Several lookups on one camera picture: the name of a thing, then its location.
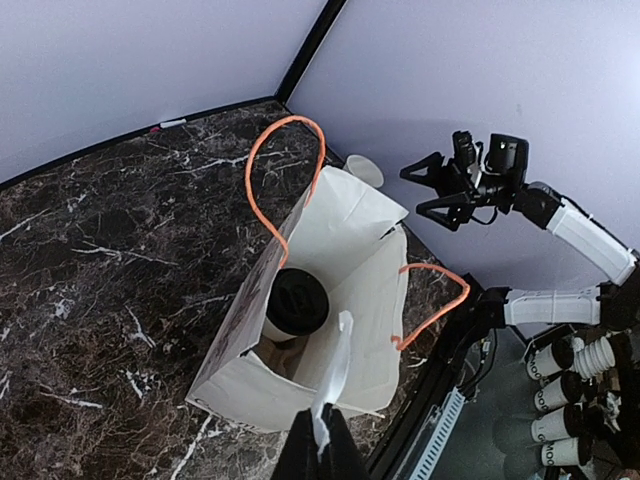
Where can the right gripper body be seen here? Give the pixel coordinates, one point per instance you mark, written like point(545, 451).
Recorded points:
point(487, 201)

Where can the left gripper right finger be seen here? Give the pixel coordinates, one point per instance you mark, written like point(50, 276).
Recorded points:
point(340, 459)

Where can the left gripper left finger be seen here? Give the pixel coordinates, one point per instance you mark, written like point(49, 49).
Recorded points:
point(298, 459)

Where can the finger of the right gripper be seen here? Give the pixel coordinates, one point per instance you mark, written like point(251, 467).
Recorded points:
point(431, 171)
point(450, 211)

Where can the white paper coffee cup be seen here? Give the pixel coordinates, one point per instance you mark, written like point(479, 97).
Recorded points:
point(364, 169)

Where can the white paper takeout bag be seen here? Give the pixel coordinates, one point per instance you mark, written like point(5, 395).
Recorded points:
point(350, 237)

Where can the single black cup lid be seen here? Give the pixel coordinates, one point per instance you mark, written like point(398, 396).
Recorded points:
point(298, 303)

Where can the brown cardboard cup carrier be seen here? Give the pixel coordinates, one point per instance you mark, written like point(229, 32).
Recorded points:
point(280, 357)

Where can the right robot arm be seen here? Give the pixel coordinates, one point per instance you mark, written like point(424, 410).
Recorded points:
point(541, 257)

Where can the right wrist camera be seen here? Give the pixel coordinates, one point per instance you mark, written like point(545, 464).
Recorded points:
point(504, 163)

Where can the white slotted cable duct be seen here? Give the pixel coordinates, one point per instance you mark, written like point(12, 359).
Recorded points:
point(446, 422)

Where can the right black frame post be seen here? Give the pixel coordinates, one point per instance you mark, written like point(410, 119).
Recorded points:
point(310, 46)

